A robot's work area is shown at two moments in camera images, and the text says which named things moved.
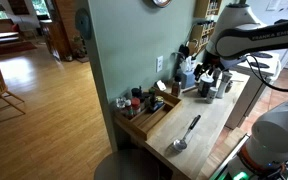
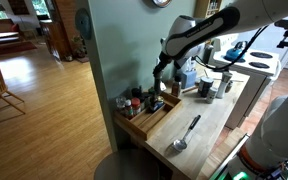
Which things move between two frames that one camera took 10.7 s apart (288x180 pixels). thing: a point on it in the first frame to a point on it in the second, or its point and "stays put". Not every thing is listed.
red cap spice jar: [136, 106] stays put
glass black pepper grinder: [217, 76] to [157, 89]
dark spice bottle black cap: [175, 91] stays put
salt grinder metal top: [225, 78] stays put
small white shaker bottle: [211, 94] stays put
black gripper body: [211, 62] to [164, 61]
